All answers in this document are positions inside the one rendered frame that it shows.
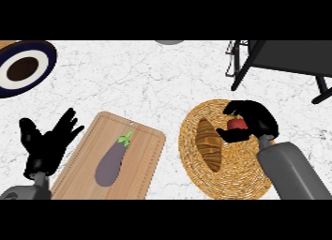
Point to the purple eggplant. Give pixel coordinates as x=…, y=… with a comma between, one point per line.
x=111, y=162

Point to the dark blue white plate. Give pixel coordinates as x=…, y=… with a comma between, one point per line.
x=16, y=70

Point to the wooden cutting board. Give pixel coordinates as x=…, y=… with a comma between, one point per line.
x=103, y=159

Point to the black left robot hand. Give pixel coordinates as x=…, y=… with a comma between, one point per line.
x=46, y=146

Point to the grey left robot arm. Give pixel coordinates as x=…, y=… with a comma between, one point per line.
x=28, y=189

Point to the woven wicker placemat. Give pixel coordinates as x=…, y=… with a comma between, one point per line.
x=229, y=168

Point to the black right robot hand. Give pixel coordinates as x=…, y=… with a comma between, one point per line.
x=255, y=117

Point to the grey round object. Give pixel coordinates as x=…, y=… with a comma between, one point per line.
x=168, y=42

